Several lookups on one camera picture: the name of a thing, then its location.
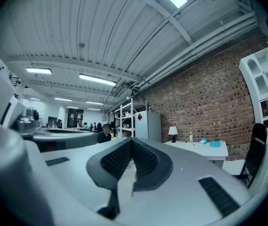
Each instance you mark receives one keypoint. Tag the teal fluffy cloth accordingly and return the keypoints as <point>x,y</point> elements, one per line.
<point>215,144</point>

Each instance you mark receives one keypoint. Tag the white grey refrigerator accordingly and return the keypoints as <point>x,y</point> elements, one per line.
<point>150,126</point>

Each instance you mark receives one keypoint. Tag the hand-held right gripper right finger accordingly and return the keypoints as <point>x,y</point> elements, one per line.
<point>183,185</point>

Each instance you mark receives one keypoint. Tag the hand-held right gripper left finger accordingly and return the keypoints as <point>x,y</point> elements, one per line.
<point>72,168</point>

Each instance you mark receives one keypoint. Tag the red diamond sticker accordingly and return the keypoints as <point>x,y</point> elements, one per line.
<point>139,118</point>

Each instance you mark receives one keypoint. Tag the teal plush toy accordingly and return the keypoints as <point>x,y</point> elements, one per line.
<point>204,140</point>

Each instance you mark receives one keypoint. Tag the bundle of white ceiling pipes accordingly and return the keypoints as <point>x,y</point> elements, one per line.
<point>195,49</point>

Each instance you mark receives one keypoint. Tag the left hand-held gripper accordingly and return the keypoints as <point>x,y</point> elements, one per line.
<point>6,113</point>

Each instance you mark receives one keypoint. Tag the ceiling air conditioner unit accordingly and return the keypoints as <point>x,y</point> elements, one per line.
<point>120,91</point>

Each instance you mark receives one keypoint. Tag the table lamp with white shade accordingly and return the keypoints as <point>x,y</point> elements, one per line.
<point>172,130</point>

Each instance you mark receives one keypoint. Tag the white cubby bookshelf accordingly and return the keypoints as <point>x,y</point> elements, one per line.
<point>263,88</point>

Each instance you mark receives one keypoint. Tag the ceiling junction box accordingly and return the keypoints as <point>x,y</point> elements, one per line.
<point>82,45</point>

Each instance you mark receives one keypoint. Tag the clear plastic water bottle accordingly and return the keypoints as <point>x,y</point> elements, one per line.
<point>191,138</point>

